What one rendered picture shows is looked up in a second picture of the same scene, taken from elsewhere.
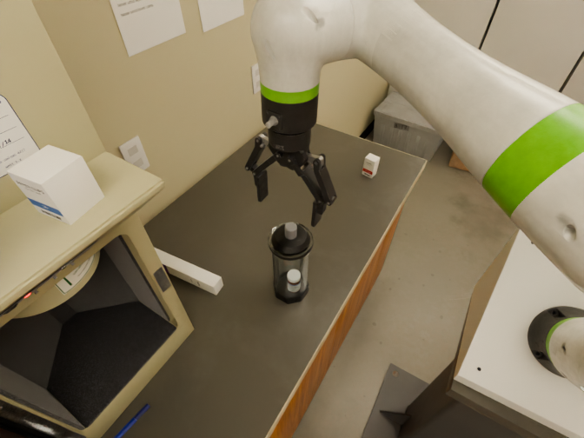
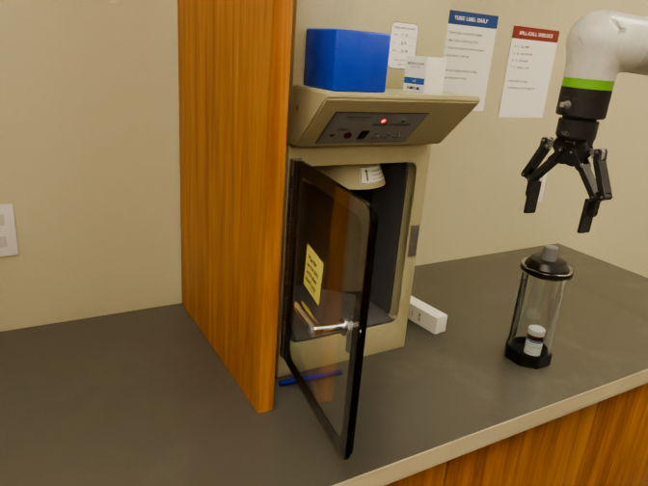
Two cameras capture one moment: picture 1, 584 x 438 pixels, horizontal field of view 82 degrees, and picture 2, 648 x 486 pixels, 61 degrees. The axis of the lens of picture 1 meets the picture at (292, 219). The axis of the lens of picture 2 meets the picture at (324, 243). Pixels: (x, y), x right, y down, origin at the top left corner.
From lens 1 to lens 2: 0.74 m
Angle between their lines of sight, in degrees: 36
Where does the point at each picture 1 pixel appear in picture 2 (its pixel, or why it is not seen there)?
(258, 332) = (475, 371)
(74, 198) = (432, 79)
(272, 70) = (577, 61)
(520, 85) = not seen: outside the picture
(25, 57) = (436, 14)
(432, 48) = not seen: outside the picture
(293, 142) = (579, 129)
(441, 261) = not seen: outside the picture
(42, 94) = (431, 36)
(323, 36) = (623, 40)
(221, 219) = (455, 291)
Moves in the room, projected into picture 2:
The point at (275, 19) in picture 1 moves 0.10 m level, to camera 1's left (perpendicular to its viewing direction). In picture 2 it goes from (588, 24) to (530, 21)
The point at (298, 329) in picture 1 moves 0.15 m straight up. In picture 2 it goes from (526, 386) to (541, 321)
